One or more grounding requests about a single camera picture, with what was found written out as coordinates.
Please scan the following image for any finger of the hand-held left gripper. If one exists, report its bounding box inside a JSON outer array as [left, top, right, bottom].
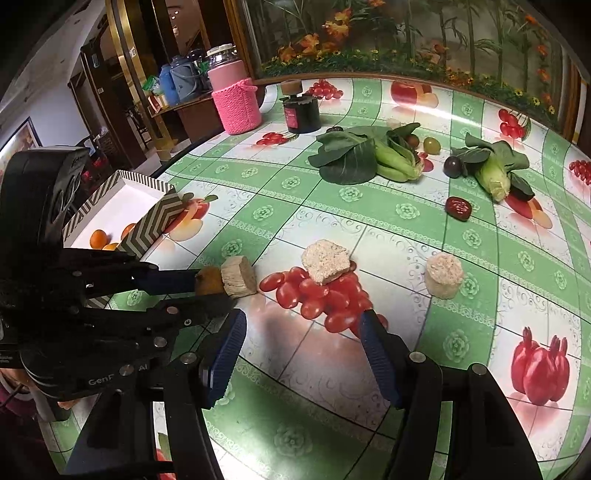
[[62, 247, 201, 298], [78, 293, 236, 365]]

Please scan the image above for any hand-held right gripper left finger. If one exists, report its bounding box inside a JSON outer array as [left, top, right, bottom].
[[65, 308, 247, 480]]

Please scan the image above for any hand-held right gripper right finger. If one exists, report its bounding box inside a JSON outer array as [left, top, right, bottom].
[[358, 308, 546, 480]]

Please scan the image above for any white box with chevron sides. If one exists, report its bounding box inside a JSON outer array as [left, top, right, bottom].
[[62, 170, 184, 310]]

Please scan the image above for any beige wedge-shaped block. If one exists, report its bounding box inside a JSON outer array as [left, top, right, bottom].
[[221, 257, 257, 297]]

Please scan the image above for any beige cylinder block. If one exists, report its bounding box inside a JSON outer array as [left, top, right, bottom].
[[425, 255, 464, 300]]

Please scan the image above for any beige square block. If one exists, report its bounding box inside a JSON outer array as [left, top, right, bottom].
[[301, 239, 352, 284]]

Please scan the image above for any green printed tablecloth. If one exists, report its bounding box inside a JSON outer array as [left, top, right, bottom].
[[46, 76, 591, 480]]

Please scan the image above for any wooden side cabinet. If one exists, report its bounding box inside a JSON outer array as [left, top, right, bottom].
[[148, 92, 223, 155]]

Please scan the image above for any red jujube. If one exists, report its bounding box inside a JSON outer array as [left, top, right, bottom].
[[445, 196, 472, 222]]

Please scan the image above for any glass jar with pink knit cover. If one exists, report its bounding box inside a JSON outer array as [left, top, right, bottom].
[[205, 44, 260, 136]]

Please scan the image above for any dark red clothing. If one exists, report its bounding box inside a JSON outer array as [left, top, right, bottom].
[[0, 364, 61, 480]]

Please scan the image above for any blue kettle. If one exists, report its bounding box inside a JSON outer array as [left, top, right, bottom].
[[159, 55, 204, 107]]

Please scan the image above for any green bok choy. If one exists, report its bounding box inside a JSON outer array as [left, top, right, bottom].
[[308, 122, 426, 186]]

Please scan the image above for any black jar with cork lid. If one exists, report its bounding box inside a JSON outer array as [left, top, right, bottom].
[[281, 79, 321, 136]]

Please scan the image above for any floral wall painting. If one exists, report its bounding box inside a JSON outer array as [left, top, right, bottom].
[[240, 0, 578, 121]]

